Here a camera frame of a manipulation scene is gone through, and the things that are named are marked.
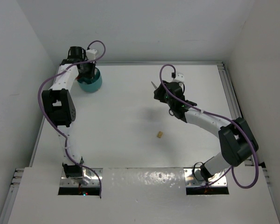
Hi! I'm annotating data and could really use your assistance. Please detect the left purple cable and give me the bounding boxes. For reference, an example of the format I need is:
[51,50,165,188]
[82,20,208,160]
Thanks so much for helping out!
[37,40,107,199]

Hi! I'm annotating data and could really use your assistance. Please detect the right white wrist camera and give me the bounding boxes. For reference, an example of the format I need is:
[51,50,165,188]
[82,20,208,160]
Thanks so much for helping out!
[171,72,185,83]

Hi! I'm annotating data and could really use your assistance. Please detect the metal base plate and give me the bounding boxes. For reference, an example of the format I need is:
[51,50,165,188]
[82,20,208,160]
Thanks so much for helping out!
[184,168,228,188]
[59,168,102,188]

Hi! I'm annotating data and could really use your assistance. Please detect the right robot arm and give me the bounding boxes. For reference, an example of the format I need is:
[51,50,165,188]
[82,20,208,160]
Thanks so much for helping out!
[154,81,259,182]

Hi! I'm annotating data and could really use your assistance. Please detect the teal divided pen holder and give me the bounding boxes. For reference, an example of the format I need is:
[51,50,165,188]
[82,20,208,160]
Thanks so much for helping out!
[77,68,103,93]

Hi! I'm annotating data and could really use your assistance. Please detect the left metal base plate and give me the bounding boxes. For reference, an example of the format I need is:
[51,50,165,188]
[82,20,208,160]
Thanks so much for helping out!
[59,168,102,188]

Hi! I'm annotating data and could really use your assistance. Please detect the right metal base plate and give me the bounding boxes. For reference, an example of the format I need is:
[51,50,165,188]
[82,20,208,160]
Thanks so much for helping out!
[184,168,228,188]

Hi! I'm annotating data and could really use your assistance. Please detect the purple cable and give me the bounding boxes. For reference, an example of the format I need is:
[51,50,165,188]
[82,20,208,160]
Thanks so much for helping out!
[37,40,107,199]
[159,64,259,189]

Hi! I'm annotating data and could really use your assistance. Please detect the aluminium table frame rail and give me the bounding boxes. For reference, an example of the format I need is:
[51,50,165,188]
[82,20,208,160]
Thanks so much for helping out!
[97,61,224,66]

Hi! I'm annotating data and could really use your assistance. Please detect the tan pencil sharpener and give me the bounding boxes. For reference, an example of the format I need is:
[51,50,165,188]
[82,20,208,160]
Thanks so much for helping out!
[157,131,163,138]

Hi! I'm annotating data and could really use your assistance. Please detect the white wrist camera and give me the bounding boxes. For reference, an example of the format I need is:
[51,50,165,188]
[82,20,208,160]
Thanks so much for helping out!
[86,48,99,61]
[171,72,185,83]

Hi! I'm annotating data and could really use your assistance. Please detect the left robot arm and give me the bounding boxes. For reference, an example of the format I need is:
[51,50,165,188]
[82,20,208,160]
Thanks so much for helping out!
[41,46,96,182]

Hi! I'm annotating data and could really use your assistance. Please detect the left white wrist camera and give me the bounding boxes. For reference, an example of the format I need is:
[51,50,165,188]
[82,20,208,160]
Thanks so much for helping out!
[86,48,99,61]

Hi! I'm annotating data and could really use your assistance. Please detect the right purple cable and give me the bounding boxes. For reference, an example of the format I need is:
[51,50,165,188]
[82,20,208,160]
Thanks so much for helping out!
[159,64,259,189]

